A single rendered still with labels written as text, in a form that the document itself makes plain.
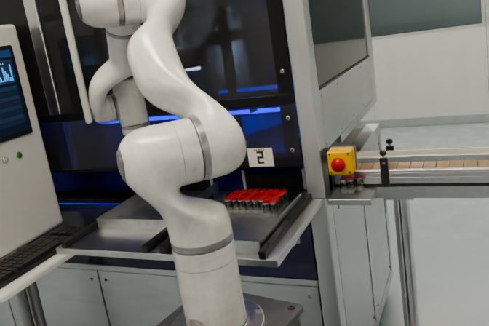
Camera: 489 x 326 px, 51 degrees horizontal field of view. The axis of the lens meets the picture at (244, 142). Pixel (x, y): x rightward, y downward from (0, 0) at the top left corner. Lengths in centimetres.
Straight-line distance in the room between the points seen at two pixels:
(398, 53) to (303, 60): 464
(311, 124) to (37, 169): 101
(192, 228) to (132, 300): 124
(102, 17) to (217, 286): 59
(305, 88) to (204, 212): 69
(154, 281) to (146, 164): 119
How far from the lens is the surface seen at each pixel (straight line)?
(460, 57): 608
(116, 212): 177
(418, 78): 614
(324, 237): 166
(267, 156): 162
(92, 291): 226
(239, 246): 132
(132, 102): 152
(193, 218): 93
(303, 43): 151
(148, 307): 212
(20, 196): 195
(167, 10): 111
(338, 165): 152
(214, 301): 100
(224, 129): 92
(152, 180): 89
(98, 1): 113
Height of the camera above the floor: 144
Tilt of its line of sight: 13 degrees down
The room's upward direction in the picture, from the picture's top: 9 degrees counter-clockwise
